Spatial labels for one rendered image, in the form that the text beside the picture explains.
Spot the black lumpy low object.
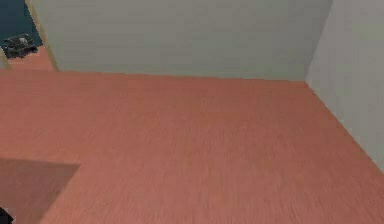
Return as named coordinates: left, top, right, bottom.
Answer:
left=1, top=33, right=39, bottom=60

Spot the black furniture corner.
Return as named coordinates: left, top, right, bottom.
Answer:
left=0, top=206, right=15, bottom=224

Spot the tan wooden door frame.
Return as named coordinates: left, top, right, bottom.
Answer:
left=0, top=0, right=60, bottom=72

